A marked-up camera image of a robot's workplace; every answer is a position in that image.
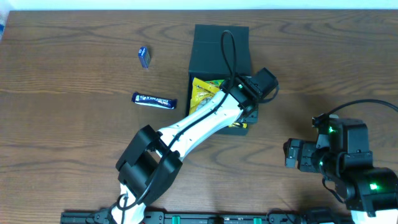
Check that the small blue cardboard box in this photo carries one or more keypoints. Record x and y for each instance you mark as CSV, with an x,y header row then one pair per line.
x,y
144,57

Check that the green Haribo gummy bag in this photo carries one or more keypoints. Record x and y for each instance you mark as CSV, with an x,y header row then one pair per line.
x,y
216,83

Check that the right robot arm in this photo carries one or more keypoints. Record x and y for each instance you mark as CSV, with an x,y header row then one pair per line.
x,y
341,154

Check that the yellow Hacks candy bag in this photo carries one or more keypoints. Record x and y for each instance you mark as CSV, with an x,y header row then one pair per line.
x,y
202,93

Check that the dark blue chocolate bar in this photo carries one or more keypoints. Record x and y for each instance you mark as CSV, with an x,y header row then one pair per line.
x,y
154,101

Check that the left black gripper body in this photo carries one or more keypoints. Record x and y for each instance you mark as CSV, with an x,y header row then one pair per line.
x,y
252,115

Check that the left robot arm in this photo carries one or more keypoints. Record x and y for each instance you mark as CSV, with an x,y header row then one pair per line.
x,y
152,160

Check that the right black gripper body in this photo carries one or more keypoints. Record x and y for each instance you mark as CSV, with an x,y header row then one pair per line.
x,y
292,154

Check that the white blue object at edge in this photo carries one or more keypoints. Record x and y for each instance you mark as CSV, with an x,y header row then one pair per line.
x,y
3,19

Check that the dark green box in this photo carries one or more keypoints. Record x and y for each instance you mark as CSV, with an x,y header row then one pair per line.
x,y
206,61

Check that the yellow Mentos gum bottle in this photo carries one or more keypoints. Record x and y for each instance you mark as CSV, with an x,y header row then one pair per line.
x,y
238,125

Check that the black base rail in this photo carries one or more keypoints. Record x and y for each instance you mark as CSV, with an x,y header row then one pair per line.
x,y
310,216

